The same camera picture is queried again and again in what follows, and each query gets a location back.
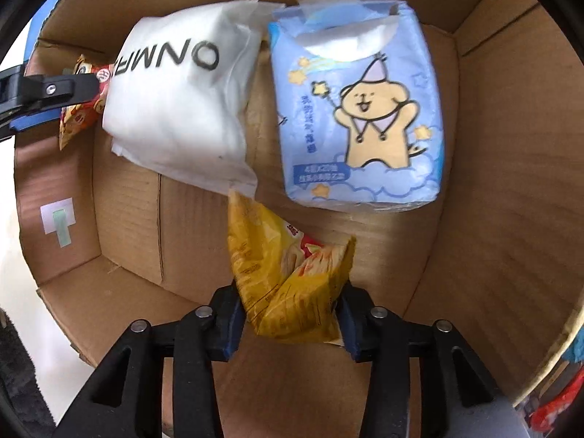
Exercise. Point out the red floral snack bag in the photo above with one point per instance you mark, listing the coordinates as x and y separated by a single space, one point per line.
544 418

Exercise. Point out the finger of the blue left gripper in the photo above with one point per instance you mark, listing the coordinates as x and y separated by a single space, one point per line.
24 122

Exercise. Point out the white tissue pack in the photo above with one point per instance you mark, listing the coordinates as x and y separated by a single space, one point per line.
179 87

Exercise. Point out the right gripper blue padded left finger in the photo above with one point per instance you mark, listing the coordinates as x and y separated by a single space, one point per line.
123 396

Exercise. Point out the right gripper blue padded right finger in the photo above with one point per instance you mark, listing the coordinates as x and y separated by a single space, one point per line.
457 395

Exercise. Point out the yellow snack bag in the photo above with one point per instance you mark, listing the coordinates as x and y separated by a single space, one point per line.
288 282

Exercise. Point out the orange cartoon snack bag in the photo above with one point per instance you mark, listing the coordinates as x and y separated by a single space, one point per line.
79 117

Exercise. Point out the blue cartoon tissue pack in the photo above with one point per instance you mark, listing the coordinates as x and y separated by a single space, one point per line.
360 117

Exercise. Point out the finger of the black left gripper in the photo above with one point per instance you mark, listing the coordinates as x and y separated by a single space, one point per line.
23 95

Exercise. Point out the open cardboard box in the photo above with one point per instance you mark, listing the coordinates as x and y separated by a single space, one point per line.
499 254

